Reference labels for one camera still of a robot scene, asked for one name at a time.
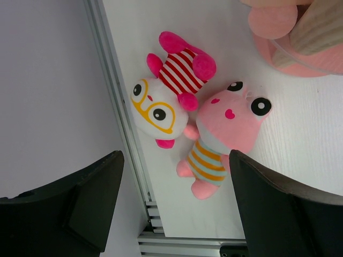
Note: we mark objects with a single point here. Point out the aluminium mounting rail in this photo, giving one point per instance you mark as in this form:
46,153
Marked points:
117,58

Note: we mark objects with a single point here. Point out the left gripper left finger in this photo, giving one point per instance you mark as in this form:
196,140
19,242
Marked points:
69,217

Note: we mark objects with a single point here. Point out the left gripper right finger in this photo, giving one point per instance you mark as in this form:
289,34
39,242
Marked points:
281,216

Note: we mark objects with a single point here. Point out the small pink frog plush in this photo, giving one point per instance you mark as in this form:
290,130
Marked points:
228,120

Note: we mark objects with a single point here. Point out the pink three-tier shelf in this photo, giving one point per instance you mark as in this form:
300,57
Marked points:
299,38

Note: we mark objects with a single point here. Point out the left white glasses plush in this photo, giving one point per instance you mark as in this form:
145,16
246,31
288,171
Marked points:
160,105

